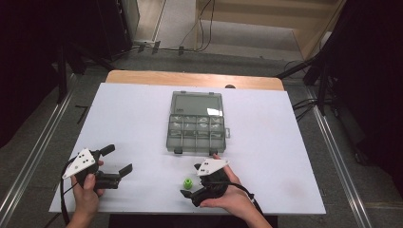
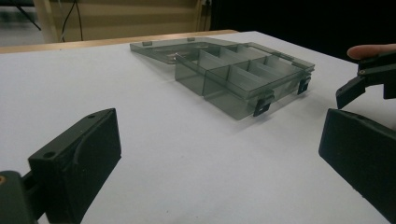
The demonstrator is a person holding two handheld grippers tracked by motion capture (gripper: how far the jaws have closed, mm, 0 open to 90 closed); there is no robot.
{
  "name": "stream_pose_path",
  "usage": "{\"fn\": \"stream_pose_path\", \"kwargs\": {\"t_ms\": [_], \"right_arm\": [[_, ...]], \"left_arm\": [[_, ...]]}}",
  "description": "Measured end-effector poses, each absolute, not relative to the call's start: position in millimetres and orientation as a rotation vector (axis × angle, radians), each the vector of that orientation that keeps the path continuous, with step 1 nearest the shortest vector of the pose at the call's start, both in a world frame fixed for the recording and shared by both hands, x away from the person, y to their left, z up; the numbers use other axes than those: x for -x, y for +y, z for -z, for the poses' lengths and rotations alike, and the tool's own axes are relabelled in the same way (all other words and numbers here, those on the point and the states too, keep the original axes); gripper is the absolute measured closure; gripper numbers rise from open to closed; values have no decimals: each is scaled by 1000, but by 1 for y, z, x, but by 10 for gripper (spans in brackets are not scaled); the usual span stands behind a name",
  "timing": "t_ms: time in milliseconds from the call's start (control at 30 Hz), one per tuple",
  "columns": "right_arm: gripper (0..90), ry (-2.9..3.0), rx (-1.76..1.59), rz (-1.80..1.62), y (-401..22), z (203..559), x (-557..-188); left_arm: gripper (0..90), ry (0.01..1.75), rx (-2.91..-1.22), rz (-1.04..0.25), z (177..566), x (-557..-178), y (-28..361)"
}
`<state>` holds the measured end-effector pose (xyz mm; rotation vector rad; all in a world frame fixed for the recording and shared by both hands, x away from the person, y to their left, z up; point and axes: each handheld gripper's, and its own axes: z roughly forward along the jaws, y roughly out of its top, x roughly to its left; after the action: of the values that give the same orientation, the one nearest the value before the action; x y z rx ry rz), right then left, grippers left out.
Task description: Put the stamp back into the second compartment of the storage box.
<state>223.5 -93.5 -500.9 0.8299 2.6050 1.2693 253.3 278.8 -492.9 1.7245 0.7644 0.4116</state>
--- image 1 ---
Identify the black cabinet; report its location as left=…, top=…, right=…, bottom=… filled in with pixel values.
left=94, top=0, right=134, bottom=62

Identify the black floor cable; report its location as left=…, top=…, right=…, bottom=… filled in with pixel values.
left=292, top=98, right=318, bottom=111
left=295, top=104, right=317, bottom=123

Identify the wooden step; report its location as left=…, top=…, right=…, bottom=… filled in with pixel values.
left=195, top=0, right=348, bottom=61

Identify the white table sheet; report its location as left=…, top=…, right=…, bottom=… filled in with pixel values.
left=48, top=83, right=327, bottom=216

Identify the thin black cable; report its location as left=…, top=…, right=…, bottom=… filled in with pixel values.
left=177, top=0, right=213, bottom=50

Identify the person's right hand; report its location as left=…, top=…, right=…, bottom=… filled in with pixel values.
left=199, top=153, right=255, bottom=220

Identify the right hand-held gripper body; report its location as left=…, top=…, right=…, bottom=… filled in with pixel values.
left=189, top=159, right=230, bottom=209

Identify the black metal stand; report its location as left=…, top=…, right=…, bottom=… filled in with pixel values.
left=55, top=41, right=117, bottom=105
left=275, top=47, right=336, bottom=117

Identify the person's dark clothing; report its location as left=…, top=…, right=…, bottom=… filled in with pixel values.
left=108, top=215, right=278, bottom=228

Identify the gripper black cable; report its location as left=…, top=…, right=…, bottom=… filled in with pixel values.
left=208, top=180, right=264, bottom=218
left=59, top=157, right=80, bottom=227

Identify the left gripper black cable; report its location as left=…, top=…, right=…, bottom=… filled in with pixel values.
left=59, top=157, right=80, bottom=227

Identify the aluminium floor rail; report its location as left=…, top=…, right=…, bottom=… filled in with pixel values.
left=303, top=86, right=374, bottom=228
left=0, top=73, right=80, bottom=222

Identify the grey transparent compartment box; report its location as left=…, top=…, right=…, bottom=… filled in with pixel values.
left=165, top=90, right=231, bottom=157

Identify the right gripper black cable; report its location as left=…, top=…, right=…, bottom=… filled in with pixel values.
left=208, top=180, right=264, bottom=218

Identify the dark curtain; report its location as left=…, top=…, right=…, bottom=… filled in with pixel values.
left=326, top=0, right=403, bottom=194
left=0, top=0, right=99, bottom=150

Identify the black looped cable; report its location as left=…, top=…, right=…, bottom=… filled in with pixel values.
left=193, top=0, right=217, bottom=53

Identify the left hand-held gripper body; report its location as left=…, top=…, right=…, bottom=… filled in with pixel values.
left=62, top=147, right=124, bottom=191

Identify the person's left hand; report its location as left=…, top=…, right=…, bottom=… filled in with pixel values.
left=69, top=159, right=106, bottom=224

